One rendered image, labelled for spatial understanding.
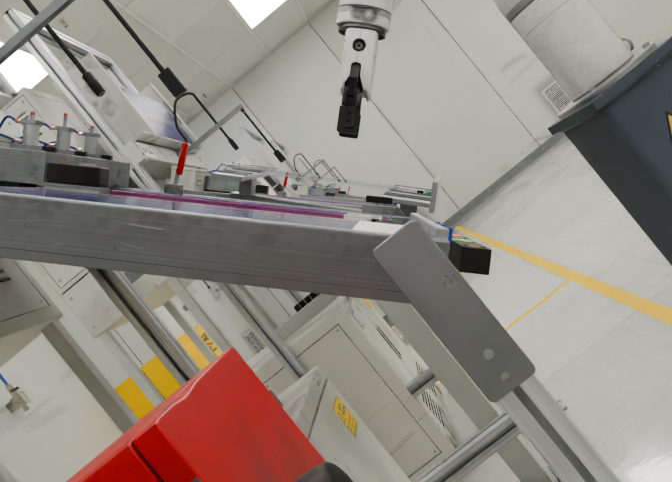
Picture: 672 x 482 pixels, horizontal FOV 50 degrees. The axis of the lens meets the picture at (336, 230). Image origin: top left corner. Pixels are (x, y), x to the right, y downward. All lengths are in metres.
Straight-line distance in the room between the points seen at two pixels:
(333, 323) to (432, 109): 6.83
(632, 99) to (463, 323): 0.70
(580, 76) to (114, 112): 1.53
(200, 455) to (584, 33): 1.10
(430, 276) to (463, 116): 8.25
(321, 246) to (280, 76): 8.31
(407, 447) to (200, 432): 1.97
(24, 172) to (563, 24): 0.86
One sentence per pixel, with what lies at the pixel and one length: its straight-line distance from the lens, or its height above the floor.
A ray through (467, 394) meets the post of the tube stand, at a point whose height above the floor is 0.32.
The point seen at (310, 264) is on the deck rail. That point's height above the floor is 0.78.
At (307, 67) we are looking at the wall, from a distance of 8.94.
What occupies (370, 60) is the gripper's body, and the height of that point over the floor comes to 0.96.
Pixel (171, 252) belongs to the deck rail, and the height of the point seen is 0.87.
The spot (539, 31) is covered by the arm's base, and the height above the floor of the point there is 0.84.
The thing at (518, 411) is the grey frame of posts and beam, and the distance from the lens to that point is 0.67.
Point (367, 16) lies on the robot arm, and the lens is 1.15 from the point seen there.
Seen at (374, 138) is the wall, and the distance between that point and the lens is 8.79.
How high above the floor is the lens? 0.79
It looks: level
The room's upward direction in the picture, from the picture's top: 39 degrees counter-clockwise
